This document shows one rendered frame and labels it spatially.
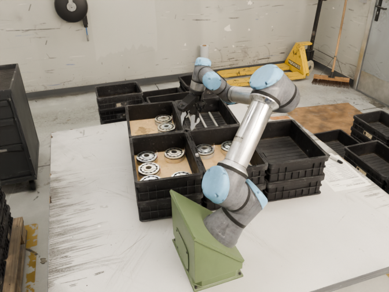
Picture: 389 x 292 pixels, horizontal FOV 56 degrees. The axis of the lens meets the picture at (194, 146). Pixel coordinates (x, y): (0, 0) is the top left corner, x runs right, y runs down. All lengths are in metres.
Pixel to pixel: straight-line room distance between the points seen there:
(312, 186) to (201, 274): 0.76
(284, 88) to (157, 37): 3.72
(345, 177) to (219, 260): 0.97
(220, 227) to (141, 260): 0.38
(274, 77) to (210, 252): 0.64
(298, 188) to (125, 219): 0.83
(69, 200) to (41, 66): 3.20
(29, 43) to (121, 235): 3.54
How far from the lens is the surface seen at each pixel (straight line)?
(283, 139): 2.08
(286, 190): 1.80
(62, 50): 4.86
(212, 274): 1.40
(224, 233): 1.35
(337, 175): 2.09
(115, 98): 3.26
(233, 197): 1.25
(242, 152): 1.26
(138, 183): 1.55
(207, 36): 5.15
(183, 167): 1.79
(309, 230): 1.71
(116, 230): 1.69
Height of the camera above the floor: 1.84
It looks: 31 degrees down
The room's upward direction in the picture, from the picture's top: 1 degrees counter-clockwise
